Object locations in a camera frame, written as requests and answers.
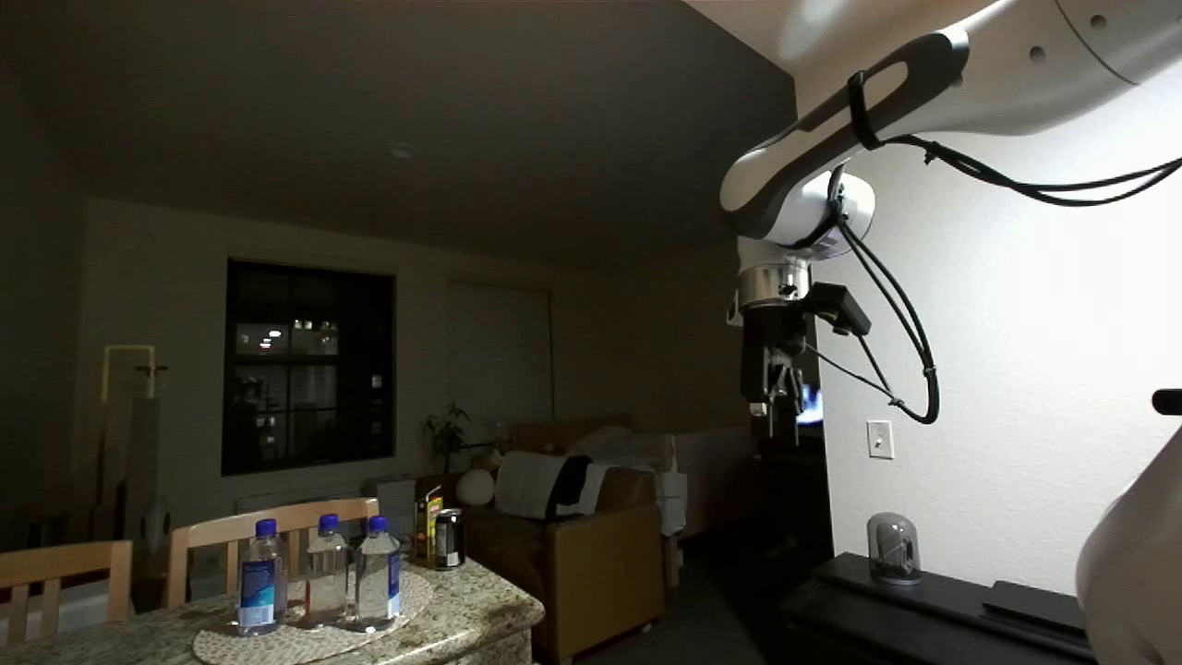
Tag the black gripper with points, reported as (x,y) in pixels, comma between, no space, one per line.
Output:
(778,358)

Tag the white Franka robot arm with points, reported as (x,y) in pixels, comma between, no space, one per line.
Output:
(1045,61)

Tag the clear glass jar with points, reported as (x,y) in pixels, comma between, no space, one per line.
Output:
(891,549)

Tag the white and black pillow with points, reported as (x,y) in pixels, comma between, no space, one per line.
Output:
(539,482)

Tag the black stove top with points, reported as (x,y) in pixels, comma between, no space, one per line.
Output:
(911,622)

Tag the white round lamp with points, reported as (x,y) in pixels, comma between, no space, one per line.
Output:
(476,488)

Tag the potted plant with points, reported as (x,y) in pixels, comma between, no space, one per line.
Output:
(443,438)

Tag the small dark jar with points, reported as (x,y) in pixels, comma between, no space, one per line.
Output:
(448,541)

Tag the yellow packet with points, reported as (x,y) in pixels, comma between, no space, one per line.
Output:
(428,518)

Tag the dark window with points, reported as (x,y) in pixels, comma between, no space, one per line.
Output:
(308,371)

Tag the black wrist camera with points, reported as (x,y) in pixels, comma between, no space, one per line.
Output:
(841,310)

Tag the black camera mount knob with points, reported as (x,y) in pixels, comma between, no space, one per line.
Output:
(1169,400)

